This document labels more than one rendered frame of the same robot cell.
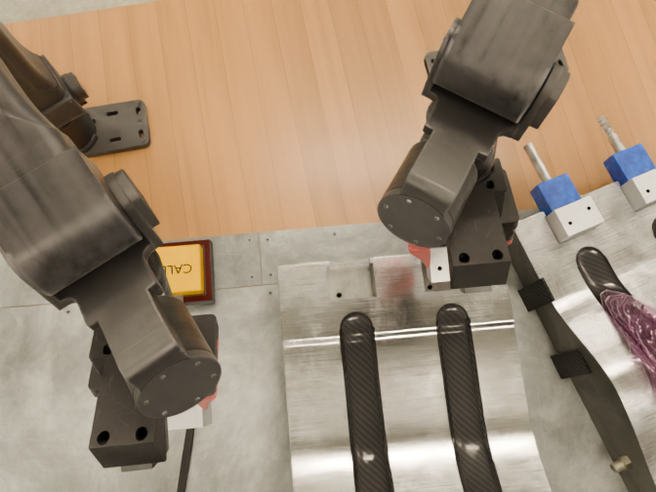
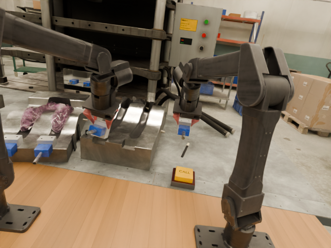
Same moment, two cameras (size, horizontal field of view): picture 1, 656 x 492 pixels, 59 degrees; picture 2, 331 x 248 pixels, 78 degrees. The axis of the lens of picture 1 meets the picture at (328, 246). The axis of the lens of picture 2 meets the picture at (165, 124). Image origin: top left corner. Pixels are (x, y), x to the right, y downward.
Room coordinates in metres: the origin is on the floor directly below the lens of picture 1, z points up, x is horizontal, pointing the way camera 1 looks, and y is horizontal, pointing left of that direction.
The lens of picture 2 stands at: (0.74, 0.24, 1.25)
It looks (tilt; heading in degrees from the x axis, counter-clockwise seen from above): 23 degrees down; 194
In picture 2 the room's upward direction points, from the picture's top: 8 degrees clockwise
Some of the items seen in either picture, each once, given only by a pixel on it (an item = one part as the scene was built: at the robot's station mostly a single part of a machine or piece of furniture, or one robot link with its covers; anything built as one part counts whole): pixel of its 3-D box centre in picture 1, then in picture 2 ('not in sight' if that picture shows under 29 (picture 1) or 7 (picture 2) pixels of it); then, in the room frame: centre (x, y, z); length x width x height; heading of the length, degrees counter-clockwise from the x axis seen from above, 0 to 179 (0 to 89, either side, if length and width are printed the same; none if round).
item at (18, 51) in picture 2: not in sight; (96, 65); (-0.85, -0.84, 0.96); 1.29 x 0.83 x 0.18; 100
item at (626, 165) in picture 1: (625, 159); (5, 151); (0.33, -0.37, 0.86); 0.13 x 0.05 x 0.05; 27
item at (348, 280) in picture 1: (349, 282); (129, 147); (0.14, -0.03, 0.87); 0.05 x 0.05 x 0.04; 10
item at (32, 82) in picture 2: not in sight; (94, 87); (-0.84, -0.85, 0.76); 1.30 x 0.84 x 0.07; 100
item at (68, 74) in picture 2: not in sight; (95, 77); (-0.77, -0.79, 0.87); 0.50 x 0.27 x 0.17; 10
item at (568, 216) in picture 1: (552, 188); (42, 151); (0.29, -0.27, 0.86); 0.13 x 0.05 x 0.05; 27
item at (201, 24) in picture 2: not in sight; (181, 110); (-0.80, -0.03, 0.74); 0.31 x 0.22 x 1.47; 100
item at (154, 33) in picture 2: not in sight; (96, 35); (-0.85, -0.84, 1.20); 1.29 x 0.83 x 0.19; 100
